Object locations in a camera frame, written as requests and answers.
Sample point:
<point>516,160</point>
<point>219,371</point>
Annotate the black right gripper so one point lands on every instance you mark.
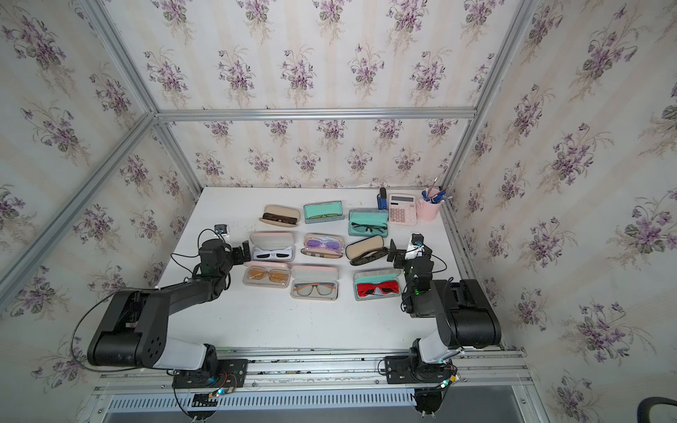
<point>401,256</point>

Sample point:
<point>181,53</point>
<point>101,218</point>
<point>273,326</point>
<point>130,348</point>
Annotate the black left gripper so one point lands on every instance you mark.
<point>235,255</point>

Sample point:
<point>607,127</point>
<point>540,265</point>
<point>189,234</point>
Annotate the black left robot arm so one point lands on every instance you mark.
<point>134,331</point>

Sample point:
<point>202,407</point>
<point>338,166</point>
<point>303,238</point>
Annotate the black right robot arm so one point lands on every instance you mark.
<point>464,318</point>

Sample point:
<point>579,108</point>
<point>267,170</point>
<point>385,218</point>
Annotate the pink case white sunglasses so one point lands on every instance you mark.
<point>272,240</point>

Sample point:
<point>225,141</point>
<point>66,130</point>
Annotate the beige case black glasses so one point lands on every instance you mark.
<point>366,251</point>

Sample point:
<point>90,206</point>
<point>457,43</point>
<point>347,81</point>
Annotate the grey case red sunglasses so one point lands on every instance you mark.
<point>376,276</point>

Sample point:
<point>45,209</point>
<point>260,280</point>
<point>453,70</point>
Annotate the orange transparent glasses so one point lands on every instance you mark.
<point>275,276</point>

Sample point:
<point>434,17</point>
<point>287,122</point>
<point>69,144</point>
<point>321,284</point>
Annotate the teal case black glasses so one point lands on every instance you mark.
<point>366,222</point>

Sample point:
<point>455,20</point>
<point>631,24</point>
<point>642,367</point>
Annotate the beige case brown glasses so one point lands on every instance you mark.
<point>280,216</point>

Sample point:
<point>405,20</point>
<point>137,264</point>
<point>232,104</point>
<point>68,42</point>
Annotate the grey orange glasses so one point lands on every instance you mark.
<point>315,289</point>

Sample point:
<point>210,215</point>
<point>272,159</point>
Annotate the plaid case purple glasses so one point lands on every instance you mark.
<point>323,246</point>

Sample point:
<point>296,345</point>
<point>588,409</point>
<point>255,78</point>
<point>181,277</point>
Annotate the grey teal-lined glasses case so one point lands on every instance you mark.
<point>323,212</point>

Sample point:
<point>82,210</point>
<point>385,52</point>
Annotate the pink calculator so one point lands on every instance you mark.
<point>402,209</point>

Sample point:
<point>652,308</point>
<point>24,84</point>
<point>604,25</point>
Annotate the pink pen cup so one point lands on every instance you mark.
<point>427,211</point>

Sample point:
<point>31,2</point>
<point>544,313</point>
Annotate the blue black stapler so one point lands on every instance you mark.
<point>382,199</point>

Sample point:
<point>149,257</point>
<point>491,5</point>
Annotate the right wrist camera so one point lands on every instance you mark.
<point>416,242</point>

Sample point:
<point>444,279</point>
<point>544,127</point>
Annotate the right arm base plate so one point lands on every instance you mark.
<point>409,370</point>

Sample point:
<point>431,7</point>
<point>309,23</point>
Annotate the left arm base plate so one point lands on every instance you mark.
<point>228,374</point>

